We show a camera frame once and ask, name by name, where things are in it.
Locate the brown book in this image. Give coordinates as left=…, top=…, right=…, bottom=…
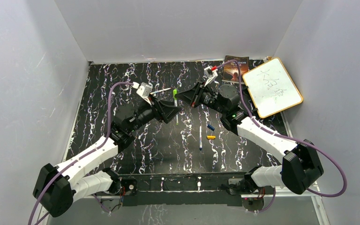
left=222, top=55, right=249, bottom=82

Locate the blue pen cap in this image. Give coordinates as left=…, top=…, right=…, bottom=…
left=207, top=124, right=215, bottom=131

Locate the green pen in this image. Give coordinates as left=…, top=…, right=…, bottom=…
left=174, top=98, right=179, bottom=125

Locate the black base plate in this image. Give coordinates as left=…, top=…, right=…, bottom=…
left=116, top=172, right=272, bottom=206

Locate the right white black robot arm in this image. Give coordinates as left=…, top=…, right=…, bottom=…
left=175, top=82, right=324, bottom=195

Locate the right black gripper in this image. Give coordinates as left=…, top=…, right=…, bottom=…
left=175, top=81, right=227, bottom=115

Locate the orange tipped white pen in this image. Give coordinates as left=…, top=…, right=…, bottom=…
left=150, top=88, right=172, bottom=95

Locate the white board wooden frame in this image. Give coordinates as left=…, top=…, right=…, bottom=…
left=242, top=57, right=303, bottom=119

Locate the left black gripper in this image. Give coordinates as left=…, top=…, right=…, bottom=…
left=128, top=95, right=181, bottom=134

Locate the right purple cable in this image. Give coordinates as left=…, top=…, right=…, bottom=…
left=216, top=60, right=348, bottom=215

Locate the blue pen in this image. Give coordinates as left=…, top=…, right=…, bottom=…
left=198, top=125, right=203, bottom=151

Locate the purple cable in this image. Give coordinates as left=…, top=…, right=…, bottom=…
left=28, top=82, right=135, bottom=225
left=216, top=60, right=348, bottom=215

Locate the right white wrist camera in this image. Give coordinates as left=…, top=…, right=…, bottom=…
left=204, top=66, right=218, bottom=87

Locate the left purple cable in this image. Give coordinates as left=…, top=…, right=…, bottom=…
left=28, top=82, right=135, bottom=225

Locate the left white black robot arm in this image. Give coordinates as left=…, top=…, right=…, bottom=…
left=33, top=97, right=182, bottom=218

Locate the green pen cap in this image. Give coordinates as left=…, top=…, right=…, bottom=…
left=173, top=89, right=177, bottom=100

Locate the aluminium frame rail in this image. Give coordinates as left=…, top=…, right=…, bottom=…
left=36, top=176, right=330, bottom=225

